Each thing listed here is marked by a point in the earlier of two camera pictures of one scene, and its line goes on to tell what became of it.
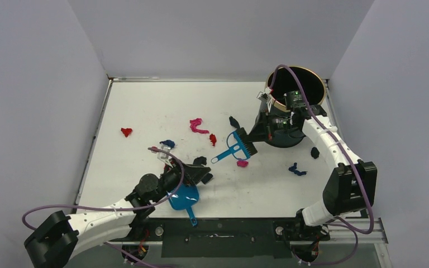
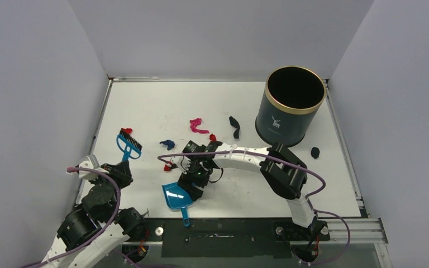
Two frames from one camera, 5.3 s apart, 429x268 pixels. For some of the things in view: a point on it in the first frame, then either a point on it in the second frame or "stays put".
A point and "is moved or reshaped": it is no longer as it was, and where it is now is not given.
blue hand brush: [239, 145] -> [127, 147]
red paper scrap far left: [126, 131] stays put
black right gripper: [260, 131] -> [191, 183]
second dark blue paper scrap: [168, 142] stays put
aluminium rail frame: [342, 234] stays put
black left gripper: [192, 171] -> [121, 171]
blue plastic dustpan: [184, 197] is moved or reshaped
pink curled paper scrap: [195, 122] stays put
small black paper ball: [314, 152] stays put
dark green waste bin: [307, 84] stays put
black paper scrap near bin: [234, 122] stays put
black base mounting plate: [222, 237] stays put
